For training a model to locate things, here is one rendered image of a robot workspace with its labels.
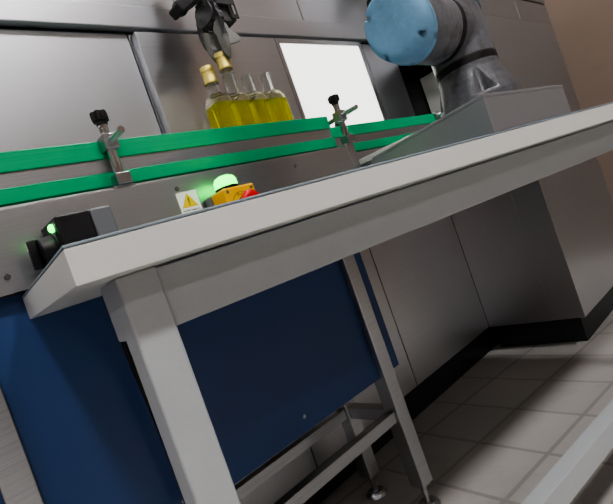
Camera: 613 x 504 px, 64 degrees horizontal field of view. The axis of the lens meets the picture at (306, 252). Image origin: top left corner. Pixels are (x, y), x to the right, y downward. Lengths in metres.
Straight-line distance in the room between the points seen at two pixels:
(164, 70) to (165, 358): 0.99
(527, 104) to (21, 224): 0.83
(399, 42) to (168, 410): 0.66
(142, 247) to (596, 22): 3.21
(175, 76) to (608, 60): 2.62
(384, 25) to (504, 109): 0.24
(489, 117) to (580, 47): 2.66
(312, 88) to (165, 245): 1.28
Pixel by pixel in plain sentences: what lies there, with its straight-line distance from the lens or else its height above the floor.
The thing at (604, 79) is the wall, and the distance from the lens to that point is 3.44.
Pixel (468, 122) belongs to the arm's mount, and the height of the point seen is 0.78.
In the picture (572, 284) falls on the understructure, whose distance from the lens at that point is 2.00.
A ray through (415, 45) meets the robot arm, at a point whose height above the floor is 0.93.
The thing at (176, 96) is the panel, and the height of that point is 1.15.
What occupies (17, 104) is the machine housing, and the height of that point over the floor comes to 1.16.
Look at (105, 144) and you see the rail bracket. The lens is 0.89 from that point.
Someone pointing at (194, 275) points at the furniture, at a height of 0.69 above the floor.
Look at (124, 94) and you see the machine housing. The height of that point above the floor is 1.17.
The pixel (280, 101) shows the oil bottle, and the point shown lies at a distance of 1.33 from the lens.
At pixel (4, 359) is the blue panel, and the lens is 0.81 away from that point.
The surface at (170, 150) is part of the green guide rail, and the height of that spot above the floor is 0.93.
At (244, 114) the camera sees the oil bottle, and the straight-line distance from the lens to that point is 1.24.
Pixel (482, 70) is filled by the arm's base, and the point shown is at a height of 0.87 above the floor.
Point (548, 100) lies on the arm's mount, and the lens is 1.02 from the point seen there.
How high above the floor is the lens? 0.69
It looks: 1 degrees down
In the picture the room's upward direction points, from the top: 20 degrees counter-clockwise
